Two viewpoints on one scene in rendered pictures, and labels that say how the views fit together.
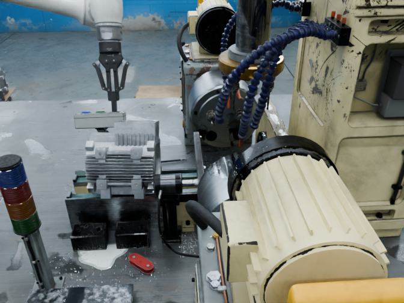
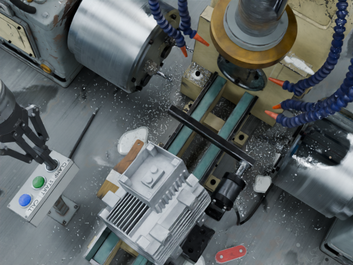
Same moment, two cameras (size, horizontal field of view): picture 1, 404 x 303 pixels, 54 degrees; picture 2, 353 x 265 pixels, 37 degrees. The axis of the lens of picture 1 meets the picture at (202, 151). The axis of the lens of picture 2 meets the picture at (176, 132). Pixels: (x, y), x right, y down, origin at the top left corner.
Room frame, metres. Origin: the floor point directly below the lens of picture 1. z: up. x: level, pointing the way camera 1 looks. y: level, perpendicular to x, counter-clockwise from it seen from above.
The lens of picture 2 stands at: (0.88, 0.45, 2.28)
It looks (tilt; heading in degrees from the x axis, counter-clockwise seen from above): 70 degrees down; 297
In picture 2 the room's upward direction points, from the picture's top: 10 degrees clockwise
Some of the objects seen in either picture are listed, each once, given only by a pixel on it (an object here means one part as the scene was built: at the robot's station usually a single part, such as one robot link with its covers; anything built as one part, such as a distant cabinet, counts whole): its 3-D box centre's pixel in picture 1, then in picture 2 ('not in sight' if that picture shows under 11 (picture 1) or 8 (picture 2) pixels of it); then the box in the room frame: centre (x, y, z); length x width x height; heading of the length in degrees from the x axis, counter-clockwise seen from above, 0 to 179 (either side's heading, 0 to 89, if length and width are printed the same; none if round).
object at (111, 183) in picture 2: not in sight; (122, 170); (1.18, 0.17, 0.80); 0.21 x 0.05 x 0.01; 96
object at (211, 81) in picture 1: (220, 101); (110, 26); (1.40, -0.07, 1.04); 0.37 x 0.25 x 0.25; 4
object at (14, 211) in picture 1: (20, 204); not in sight; (0.71, 0.42, 1.10); 0.06 x 0.06 x 0.04
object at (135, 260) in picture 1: (140, 263); (230, 254); (0.80, 0.18, 0.81); 0.09 x 0.03 x 0.02; 54
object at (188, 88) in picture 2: not in sight; (196, 81); (1.16, -0.16, 0.86); 0.07 x 0.06 x 0.12; 4
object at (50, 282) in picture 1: (29, 232); not in sight; (0.71, 0.42, 1.01); 0.08 x 0.08 x 0.42; 4
